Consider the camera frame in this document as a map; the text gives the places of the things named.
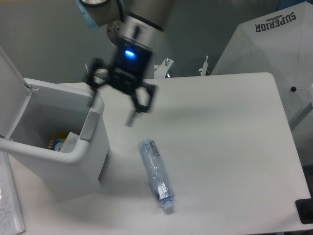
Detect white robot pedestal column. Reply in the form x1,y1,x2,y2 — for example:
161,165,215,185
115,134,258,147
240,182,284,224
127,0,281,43
107,21,157,80

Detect white Superior umbrella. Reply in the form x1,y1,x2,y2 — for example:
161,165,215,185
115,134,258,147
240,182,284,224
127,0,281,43
212,1,313,129

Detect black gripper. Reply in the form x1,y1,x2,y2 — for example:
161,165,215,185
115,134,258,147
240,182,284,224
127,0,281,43
85,38,157,127

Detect black device at table edge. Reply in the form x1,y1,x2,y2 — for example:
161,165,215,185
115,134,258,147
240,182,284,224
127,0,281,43
295,198,313,224

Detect white plastic bag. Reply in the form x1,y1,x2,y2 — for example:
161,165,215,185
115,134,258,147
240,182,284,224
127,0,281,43
60,132,79,153

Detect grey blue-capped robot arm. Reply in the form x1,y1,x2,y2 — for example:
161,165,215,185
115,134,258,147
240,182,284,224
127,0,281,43
76,0,175,126

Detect white trash can lid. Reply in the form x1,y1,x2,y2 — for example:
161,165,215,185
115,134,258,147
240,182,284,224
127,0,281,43
0,48,39,143

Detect blue yellow snack package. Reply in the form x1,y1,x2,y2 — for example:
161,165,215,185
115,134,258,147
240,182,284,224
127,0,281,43
47,132,68,152

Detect white trash can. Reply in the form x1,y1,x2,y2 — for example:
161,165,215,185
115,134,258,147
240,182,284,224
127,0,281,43
0,78,110,191

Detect white metal base frame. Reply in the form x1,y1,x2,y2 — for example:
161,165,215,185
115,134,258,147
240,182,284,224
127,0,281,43
84,55,213,83

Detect clear plastic water bottle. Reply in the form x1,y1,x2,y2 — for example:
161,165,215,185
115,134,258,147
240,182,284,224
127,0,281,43
138,139,175,214

